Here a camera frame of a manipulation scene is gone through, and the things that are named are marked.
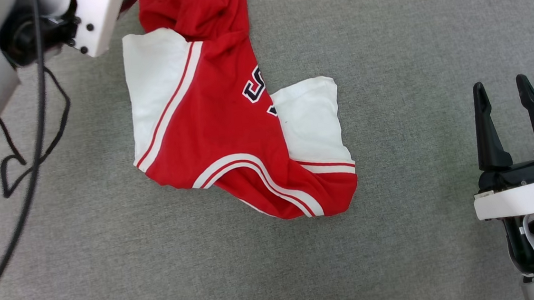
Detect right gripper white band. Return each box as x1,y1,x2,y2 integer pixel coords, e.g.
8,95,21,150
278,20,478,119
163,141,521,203
464,73,534,223

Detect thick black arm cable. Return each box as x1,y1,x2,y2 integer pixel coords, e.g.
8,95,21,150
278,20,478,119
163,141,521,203
0,0,65,300

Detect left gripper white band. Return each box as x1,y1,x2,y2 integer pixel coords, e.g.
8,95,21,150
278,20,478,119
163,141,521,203
65,0,146,60

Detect grey fabric sofa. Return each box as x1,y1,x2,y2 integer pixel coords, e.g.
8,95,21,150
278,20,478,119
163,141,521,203
0,0,534,300

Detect red and white jersey garment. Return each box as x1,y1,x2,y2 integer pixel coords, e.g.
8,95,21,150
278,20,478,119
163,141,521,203
118,0,361,232

